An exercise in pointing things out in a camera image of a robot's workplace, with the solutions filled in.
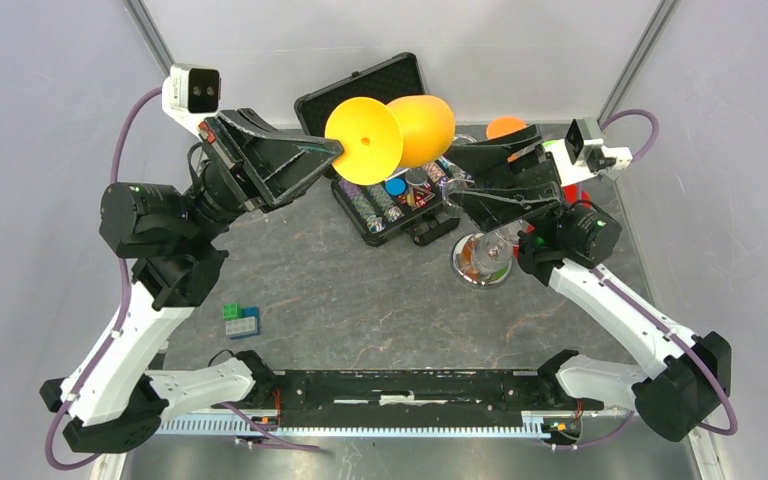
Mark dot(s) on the grey round dealer button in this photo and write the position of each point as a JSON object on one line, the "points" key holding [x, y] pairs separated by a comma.
{"points": [[417, 178]]}

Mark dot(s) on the orange plastic wine glass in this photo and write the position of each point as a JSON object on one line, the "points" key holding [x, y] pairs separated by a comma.
{"points": [[504, 125]]}

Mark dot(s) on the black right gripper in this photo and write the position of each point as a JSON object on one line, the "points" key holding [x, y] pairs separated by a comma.
{"points": [[498, 204]]}

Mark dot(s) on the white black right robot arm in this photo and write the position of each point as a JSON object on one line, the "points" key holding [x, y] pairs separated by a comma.
{"points": [[677, 378]]}

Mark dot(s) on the blue round dealer chip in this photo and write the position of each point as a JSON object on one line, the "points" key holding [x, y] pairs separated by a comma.
{"points": [[395, 186]]}

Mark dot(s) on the chrome wire wine glass rack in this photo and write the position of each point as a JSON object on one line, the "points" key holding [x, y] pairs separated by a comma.
{"points": [[461, 262]]}

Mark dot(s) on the yellow plastic wine glass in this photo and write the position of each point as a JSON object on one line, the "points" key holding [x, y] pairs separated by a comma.
{"points": [[379, 138]]}

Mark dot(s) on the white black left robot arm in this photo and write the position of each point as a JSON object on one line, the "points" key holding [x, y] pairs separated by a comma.
{"points": [[164, 239]]}

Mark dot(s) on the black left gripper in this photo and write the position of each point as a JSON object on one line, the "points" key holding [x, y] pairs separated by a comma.
{"points": [[250, 124]]}

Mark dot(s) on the green blue toy bricks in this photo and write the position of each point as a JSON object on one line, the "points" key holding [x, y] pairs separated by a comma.
{"points": [[241, 322]]}

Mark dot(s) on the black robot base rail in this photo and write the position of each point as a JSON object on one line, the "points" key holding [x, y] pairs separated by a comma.
{"points": [[435, 399]]}

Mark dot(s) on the clear wine glass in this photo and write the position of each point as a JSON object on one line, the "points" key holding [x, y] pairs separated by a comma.
{"points": [[494, 251], [457, 180]]}

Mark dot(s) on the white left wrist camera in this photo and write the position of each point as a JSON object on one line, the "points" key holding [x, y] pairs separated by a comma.
{"points": [[190, 94]]}

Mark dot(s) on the red plastic wine glass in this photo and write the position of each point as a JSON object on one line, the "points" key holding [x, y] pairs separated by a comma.
{"points": [[575, 194]]}

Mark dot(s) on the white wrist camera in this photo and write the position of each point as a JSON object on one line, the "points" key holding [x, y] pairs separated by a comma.
{"points": [[582, 153], [190, 94]]}

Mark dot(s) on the black poker chip case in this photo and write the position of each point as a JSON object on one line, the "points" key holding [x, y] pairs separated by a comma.
{"points": [[377, 216]]}

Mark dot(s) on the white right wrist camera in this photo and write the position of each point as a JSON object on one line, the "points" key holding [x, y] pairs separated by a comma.
{"points": [[582, 153]]}

